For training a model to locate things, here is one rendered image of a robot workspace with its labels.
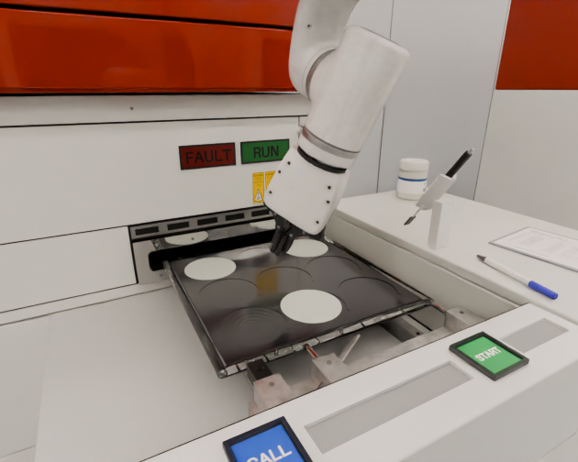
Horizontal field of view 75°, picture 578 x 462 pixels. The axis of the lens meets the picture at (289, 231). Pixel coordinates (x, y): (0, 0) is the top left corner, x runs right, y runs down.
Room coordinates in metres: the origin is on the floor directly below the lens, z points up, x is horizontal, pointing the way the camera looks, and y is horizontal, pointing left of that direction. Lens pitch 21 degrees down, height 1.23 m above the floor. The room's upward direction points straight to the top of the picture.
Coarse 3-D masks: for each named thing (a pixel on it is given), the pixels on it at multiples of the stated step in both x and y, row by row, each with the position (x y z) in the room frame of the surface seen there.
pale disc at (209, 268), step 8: (192, 264) 0.69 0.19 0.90; (200, 264) 0.69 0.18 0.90; (208, 264) 0.69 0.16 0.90; (216, 264) 0.69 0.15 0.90; (224, 264) 0.69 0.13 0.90; (232, 264) 0.69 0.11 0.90; (184, 272) 0.65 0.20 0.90; (192, 272) 0.65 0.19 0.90; (200, 272) 0.65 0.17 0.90; (208, 272) 0.65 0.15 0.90; (216, 272) 0.65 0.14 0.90; (224, 272) 0.65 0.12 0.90
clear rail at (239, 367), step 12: (396, 312) 0.51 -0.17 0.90; (408, 312) 0.52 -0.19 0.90; (348, 324) 0.47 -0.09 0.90; (360, 324) 0.48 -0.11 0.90; (372, 324) 0.48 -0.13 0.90; (312, 336) 0.45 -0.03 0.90; (324, 336) 0.45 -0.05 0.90; (336, 336) 0.45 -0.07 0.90; (288, 348) 0.42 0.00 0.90; (300, 348) 0.43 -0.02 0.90; (252, 360) 0.40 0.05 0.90; (264, 360) 0.40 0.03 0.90; (228, 372) 0.38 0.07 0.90; (240, 372) 0.39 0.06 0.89
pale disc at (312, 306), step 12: (288, 300) 0.55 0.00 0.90; (300, 300) 0.55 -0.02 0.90; (312, 300) 0.55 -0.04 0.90; (324, 300) 0.55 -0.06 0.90; (336, 300) 0.55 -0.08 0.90; (288, 312) 0.51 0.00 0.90; (300, 312) 0.51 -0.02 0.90; (312, 312) 0.51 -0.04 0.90; (324, 312) 0.51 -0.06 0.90; (336, 312) 0.51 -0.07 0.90
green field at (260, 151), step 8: (248, 144) 0.82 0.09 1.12; (256, 144) 0.83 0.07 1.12; (264, 144) 0.84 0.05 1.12; (272, 144) 0.85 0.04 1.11; (280, 144) 0.86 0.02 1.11; (248, 152) 0.82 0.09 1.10; (256, 152) 0.83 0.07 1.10; (264, 152) 0.84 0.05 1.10; (272, 152) 0.85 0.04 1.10; (280, 152) 0.86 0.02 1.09; (248, 160) 0.82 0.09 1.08; (256, 160) 0.83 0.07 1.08
